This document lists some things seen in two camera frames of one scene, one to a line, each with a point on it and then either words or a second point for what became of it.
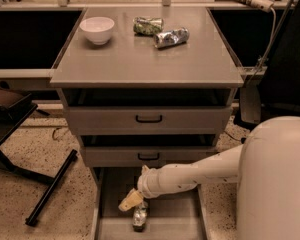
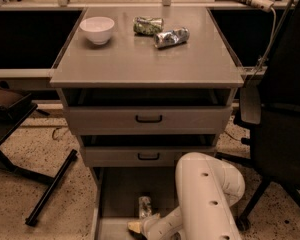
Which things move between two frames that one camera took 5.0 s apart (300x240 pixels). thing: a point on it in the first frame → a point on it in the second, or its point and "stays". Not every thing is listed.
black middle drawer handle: (148, 158) stays
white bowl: (98, 28) stays
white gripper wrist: (147, 185) → (149, 226)
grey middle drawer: (139, 156) stays
